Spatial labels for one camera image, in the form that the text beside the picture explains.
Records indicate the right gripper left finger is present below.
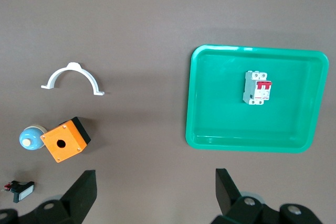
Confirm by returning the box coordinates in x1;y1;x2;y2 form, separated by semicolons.
0;169;98;224

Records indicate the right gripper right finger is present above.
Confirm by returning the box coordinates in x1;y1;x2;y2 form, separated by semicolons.
215;168;324;224

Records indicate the small white pipe clamp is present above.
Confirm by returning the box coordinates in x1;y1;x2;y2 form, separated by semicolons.
40;61;106;97

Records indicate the orange push-button enclosure box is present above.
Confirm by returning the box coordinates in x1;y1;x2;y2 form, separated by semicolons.
40;116;92;163

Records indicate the black rectangular button switch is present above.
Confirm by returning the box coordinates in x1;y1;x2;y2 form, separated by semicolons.
2;180;36;204

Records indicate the blue dome buzzer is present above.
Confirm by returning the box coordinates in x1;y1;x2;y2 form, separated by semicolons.
18;124;48;151

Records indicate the green plastic tray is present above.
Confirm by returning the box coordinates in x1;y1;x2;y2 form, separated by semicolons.
185;44;330;154

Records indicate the white red circuit breaker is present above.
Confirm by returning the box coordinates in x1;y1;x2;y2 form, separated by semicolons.
242;70;273;106

